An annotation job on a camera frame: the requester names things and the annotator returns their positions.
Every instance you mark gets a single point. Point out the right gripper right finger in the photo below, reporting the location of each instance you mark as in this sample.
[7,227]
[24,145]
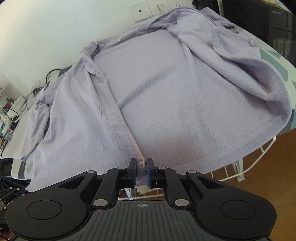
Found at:
[168,180]

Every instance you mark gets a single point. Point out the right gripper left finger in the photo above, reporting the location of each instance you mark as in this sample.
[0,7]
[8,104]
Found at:
[114,180]

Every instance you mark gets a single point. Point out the lavender ribbed pajama garment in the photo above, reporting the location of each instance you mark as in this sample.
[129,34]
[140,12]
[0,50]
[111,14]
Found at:
[189,89]

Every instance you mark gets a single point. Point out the black nightstand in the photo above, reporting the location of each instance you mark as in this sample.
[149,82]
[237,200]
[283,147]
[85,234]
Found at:
[269,23]

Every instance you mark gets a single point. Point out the white wall socket panel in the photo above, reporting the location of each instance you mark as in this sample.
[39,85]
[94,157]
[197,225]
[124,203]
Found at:
[145,9]

